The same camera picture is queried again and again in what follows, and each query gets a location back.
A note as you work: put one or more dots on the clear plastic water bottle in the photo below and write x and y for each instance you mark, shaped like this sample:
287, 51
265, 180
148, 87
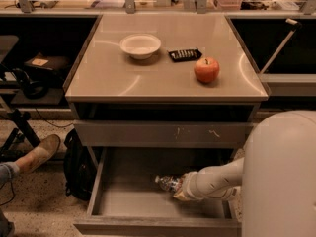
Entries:
169, 183

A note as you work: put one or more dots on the open grey middle drawer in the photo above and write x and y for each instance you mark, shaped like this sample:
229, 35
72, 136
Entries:
127, 202

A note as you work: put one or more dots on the blue jeans leg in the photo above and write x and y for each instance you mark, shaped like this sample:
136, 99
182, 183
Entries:
8, 171

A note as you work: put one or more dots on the red apple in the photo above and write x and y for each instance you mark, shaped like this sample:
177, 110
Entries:
206, 70

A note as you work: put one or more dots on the black tripod stand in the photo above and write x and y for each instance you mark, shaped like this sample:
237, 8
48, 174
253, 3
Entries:
22, 127

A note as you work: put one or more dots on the grey drawer cabinet with counter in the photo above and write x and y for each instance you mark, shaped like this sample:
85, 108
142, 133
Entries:
110, 85

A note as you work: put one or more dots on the black headphones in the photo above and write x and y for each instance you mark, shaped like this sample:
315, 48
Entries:
31, 89

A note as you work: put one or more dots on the tan slip-on shoe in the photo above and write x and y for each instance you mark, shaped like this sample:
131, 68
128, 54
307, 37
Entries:
39, 155

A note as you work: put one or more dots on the black backpack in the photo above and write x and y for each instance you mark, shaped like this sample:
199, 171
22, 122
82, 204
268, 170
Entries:
79, 169

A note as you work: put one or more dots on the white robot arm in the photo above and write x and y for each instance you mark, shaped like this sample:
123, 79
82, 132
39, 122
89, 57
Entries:
277, 176

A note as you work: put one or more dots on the closed grey top drawer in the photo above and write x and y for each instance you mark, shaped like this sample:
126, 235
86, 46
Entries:
162, 134

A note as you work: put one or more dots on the white-handled stick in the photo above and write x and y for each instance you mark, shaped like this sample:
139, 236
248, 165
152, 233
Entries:
295, 25

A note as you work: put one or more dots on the black box with label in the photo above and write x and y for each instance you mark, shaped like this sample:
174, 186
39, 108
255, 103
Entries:
49, 63

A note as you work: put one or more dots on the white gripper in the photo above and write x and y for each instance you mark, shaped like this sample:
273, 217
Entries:
192, 186

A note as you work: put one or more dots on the white bowl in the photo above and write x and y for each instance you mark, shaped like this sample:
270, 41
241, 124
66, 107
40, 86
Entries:
140, 46

